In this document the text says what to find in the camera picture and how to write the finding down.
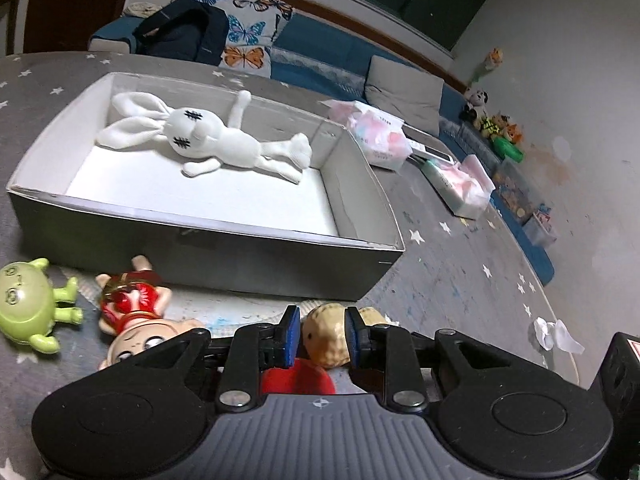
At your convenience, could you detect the red round robot toy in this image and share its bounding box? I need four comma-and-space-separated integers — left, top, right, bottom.
260, 358, 336, 396

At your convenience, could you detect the clear plastic storage bin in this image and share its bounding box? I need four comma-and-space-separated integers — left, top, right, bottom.
492, 158, 544, 226

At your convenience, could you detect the pink white tissue pack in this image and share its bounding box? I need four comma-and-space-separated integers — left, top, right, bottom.
321, 100, 412, 171

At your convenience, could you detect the crumpled white paper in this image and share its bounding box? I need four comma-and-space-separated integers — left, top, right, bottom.
533, 318, 585, 356

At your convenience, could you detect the dark blue backpack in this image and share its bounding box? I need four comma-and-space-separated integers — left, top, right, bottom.
134, 0, 229, 66

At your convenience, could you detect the butterfly print pillow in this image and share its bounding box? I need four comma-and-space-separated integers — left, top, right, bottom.
172, 0, 294, 78

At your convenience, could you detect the small plush toys pile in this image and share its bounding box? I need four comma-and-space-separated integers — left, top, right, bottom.
480, 114, 524, 145

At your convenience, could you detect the beige peanut toy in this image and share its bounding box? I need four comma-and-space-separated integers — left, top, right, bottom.
301, 301, 388, 371

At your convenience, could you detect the panda plush toy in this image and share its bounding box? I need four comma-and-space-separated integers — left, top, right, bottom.
459, 89, 488, 129

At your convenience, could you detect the orange flower doll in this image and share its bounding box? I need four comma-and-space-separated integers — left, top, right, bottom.
470, 48, 503, 84

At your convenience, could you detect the green one-eyed monster toy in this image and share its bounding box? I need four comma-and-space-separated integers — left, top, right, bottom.
1, 258, 84, 354

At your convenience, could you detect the blue sofa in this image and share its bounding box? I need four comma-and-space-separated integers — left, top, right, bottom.
88, 12, 557, 286

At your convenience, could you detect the white plush rabbit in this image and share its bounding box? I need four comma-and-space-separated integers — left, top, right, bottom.
96, 90, 312, 184

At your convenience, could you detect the grey cushion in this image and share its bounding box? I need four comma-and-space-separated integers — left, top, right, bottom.
364, 55, 444, 136

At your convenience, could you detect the green bowl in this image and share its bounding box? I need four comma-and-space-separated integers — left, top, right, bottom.
491, 136, 524, 164

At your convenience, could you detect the black haired doll figure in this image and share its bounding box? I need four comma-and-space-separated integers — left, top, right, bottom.
96, 255, 205, 370

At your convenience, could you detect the grey white cardboard box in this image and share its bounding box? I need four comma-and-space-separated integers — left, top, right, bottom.
6, 73, 405, 300

